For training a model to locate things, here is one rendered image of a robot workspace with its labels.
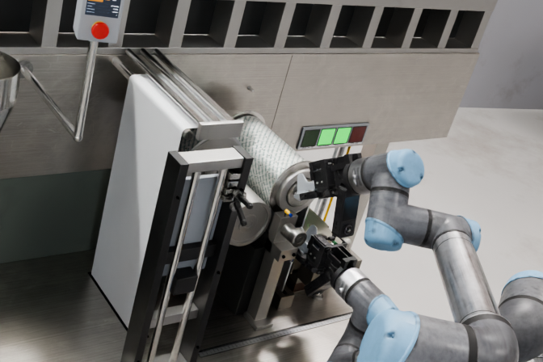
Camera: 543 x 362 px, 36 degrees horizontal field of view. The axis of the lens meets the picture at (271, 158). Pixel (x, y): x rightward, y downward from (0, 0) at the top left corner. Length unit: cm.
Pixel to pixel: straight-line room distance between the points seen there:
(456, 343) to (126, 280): 88
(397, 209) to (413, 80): 97
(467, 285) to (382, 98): 110
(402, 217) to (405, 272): 260
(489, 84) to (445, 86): 400
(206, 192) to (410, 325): 54
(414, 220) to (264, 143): 50
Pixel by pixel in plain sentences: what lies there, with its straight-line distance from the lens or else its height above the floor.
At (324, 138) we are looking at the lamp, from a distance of 236.
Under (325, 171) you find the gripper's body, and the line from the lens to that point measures 174.
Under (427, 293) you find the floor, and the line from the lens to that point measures 410.
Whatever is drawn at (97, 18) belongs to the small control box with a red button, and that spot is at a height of 165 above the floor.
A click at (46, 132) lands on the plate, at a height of 125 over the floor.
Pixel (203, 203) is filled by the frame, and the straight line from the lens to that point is 161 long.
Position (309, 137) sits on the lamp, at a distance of 232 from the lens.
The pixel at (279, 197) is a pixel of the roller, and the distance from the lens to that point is 187.
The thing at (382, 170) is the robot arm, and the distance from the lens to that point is 161.
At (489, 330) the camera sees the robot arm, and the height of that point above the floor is 145.
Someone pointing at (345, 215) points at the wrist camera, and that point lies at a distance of 174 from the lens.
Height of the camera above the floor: 215
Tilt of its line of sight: 27 degrees down
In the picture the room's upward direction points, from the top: 16 degrees clockwise
